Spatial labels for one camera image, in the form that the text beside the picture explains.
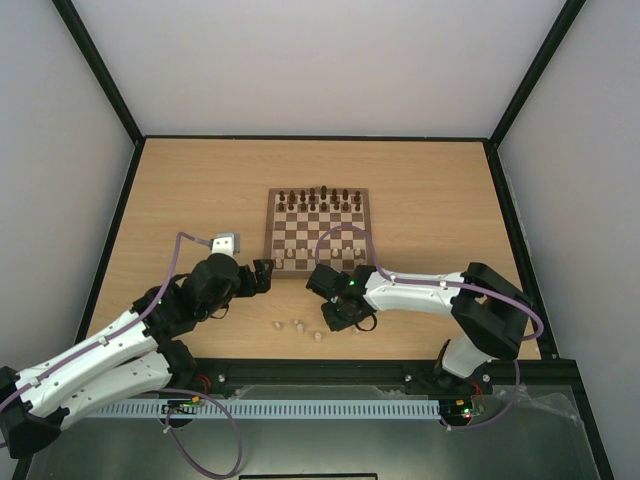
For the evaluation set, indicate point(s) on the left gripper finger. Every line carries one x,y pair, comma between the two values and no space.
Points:
265,274
258,275

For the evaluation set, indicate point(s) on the wooden chess board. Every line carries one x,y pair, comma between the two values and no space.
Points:
322,231

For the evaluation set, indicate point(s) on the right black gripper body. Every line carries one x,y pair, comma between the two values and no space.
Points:
329,282

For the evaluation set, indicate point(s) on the white slotted cable duct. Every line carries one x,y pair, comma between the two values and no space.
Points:
273,409

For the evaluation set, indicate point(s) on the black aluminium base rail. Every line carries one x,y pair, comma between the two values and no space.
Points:
413,377

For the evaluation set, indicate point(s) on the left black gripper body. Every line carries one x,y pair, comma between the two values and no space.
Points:
243,289

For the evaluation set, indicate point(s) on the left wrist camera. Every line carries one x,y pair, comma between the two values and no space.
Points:
227,243

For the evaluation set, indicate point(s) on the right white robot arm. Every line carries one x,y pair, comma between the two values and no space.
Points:
491,312

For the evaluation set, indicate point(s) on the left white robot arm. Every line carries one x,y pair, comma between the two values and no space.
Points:
139,352

